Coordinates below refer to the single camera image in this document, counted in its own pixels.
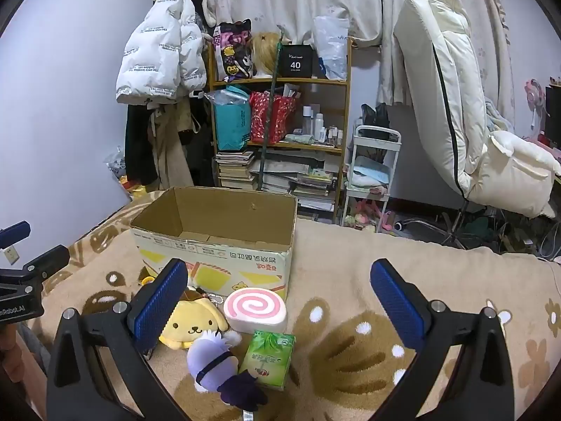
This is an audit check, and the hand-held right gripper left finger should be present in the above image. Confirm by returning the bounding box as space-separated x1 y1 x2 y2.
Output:
46 258 190 421

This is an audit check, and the printed cardboard box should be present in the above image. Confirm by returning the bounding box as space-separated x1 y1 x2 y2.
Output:
130 186 299 303

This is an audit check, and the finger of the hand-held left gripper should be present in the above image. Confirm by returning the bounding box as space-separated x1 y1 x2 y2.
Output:
24 244 71 280
0 220 32 248

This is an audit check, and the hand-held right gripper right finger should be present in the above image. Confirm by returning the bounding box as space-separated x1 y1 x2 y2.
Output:
369 259 520 421

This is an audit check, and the printed cartoon tote bag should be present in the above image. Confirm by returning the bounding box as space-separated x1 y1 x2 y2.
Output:
213 20 257 82

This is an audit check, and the group of cosmetic bottles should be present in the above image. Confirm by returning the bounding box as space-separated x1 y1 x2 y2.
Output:
300 104 345 147

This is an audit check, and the white padded chair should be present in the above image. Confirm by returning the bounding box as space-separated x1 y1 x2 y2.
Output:
393 0 561 246

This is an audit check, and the plastic bag of clutter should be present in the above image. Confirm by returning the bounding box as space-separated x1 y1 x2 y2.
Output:
105 149 132 202

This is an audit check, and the green pole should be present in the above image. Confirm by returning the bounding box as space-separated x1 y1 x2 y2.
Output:
258 26 285 191

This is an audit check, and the teal paper bag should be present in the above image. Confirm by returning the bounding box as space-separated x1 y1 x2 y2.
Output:
212 88 252 151

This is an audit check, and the narrow stack of books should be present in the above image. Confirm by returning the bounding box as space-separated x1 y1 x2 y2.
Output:
215 151 257 191

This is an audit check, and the beige hanging coat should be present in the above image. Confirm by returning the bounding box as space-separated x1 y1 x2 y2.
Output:
149 96 196 189

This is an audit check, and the green tissue pack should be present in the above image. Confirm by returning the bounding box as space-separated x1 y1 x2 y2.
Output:
239 331 296 391

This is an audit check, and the pink swirl roll cushion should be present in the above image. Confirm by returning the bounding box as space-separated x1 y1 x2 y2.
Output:
223 289 289 334

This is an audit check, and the bamboo shelf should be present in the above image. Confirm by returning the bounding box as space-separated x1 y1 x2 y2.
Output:
208 37 353 224

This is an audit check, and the clear plastic bag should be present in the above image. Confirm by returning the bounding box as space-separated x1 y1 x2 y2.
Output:
313 16 350 80

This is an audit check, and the blonde wig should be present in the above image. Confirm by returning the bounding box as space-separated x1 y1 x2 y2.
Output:
250 32 281 77

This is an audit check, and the red gift bag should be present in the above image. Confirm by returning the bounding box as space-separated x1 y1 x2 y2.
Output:
249 91 296 145

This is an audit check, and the pink desk fan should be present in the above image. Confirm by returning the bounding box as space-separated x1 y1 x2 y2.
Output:
523 79 548 132

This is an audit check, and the yellow dog plush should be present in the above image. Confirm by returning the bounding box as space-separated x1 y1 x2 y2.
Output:
158 287 229 350

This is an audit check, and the purple-haired plush doll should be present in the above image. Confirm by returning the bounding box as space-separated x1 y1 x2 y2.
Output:
186 331 268 412

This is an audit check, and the white puffer jacket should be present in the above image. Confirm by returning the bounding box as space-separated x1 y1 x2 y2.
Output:
115 0 209 105

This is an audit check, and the black hanging coat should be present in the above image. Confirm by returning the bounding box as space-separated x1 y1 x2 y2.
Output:
124 103 158 187

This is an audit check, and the wide stack of books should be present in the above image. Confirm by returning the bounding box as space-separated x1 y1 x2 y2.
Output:
250 153 338 211

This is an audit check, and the black box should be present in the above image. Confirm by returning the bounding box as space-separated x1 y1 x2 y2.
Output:
279 45 314 78

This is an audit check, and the black bag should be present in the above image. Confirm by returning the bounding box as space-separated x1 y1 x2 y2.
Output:
360 103 391 139

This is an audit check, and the white trolley cart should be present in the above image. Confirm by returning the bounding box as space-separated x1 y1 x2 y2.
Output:
341 125 401 231

